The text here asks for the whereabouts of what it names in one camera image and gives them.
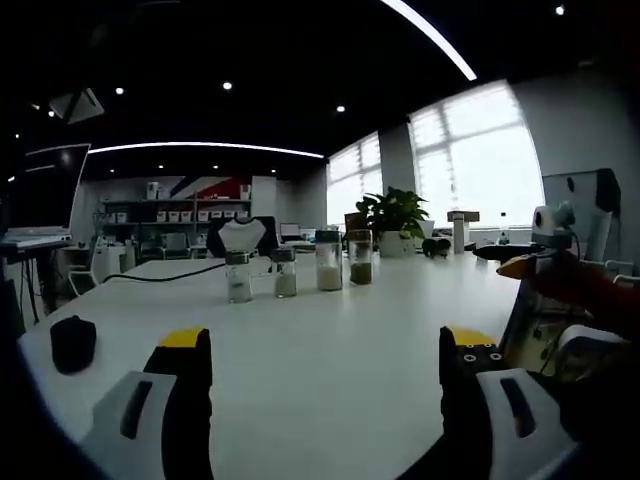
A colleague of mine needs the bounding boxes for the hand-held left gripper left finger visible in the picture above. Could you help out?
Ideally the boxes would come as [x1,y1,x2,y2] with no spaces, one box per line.
[79,327,214,480]

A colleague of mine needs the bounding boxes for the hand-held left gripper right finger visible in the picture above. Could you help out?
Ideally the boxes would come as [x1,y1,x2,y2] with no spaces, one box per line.
[438,324,577,480]

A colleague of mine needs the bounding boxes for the seasoning bottle with white powder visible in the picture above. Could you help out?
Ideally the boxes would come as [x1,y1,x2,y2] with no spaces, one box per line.
[225,249,255,305]

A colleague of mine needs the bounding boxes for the seasoning bottle with green herbs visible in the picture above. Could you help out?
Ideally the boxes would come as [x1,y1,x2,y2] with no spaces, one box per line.
[347,228,375,287]

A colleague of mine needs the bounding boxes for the short seasoning bottle beige powder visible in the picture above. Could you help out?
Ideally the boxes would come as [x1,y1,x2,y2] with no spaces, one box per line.
[271,246,299,300]

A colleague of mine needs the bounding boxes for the tall seasoning bottle white grains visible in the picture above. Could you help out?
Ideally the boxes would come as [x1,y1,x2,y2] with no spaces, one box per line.
[314,228,345,293]

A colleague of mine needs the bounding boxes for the white board panel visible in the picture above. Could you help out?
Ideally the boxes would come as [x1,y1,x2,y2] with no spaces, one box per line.
[541,168,622,264]

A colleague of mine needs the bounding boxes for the white box stand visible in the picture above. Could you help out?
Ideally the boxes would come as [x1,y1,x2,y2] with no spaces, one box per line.
[446,210,481,254]

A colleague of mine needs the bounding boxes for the black hanging jacket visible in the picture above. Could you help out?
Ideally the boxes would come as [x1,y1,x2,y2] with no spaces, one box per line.
[596,168,622,213]

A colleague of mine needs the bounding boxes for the small dark figurine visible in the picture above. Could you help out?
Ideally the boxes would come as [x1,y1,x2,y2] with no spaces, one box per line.
[421,237,454,261]

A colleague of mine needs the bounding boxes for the large bright window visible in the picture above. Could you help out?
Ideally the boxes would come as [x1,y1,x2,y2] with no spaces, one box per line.
[406,78,547,230]

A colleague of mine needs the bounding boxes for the white rounded device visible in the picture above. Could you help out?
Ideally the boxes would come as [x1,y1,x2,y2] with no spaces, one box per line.
[555,323,629,379]

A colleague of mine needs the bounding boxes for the black lumpy object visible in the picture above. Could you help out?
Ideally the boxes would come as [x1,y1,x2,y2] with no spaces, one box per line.
[49,314,98,376]

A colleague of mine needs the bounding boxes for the green potted plant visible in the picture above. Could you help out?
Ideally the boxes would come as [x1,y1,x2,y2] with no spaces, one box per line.
[355,186,431,259]

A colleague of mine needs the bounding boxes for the office chair with white shirt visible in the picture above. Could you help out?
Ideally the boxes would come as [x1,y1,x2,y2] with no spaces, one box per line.
[206,215,282,262]

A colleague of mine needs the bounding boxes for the storage shelf with white boxes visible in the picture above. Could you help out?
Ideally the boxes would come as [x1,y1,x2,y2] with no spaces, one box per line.
[93,196,254,252]

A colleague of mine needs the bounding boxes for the small bright window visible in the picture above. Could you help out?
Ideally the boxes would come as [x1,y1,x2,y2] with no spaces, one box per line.
[325,131,386,230]

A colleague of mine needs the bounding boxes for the straight ceiling light strip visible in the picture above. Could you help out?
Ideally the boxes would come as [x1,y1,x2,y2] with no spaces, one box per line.
[379,0,479,82]

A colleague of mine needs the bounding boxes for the white keyboard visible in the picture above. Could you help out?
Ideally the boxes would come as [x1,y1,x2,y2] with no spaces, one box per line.
[0,225,75,253]

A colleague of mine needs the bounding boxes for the curved ceiling light strip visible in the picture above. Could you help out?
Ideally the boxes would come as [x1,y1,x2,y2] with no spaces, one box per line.
[86,140,326,161]

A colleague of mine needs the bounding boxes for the dark computer monitor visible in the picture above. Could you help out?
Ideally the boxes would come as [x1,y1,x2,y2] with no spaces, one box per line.
[0,143,92,237]

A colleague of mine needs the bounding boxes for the black cable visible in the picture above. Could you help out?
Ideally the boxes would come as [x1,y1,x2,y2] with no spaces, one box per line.
[101,261,227,285]

